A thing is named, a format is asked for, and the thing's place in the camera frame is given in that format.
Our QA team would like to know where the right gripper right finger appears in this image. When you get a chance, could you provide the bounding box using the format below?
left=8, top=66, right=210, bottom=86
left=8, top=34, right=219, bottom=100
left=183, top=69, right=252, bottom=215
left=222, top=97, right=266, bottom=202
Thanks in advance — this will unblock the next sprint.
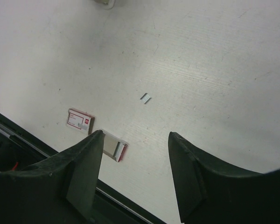
left=168, top=132, right=280, bottom=224

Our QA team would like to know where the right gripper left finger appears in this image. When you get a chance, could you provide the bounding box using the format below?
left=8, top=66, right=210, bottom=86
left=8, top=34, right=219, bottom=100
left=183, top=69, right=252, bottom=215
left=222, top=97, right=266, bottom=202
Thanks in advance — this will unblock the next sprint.
left=0, top=131, right=104, bottom=224

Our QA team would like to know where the small staple strip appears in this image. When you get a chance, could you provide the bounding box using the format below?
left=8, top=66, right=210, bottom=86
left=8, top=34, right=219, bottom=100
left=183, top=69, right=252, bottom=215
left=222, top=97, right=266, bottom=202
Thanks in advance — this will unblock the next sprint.
left=140, top=93, right=151, bottom=104

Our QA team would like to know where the beige stapler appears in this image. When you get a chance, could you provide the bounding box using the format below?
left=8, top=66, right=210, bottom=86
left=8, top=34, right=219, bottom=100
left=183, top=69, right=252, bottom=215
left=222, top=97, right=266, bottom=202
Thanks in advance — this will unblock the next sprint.
left=94, top=0, right=115, bottom=10

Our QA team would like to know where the open staple box tray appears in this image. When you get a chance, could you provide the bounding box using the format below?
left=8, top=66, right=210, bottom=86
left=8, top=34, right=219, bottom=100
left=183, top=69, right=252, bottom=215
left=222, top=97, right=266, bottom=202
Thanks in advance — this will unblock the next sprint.
left=102, top=129, right=128, bottom=162

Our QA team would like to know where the red white staple box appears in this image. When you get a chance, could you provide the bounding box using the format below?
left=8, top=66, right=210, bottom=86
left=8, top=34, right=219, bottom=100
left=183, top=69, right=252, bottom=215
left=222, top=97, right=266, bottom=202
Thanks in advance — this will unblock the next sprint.
left=66, top=108, right=95, bottom=135

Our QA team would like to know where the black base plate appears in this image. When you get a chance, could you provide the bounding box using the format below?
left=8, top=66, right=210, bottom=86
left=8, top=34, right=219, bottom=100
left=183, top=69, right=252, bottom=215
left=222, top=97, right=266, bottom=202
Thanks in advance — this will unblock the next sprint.
left=0, top=114, right=161, bottom=224

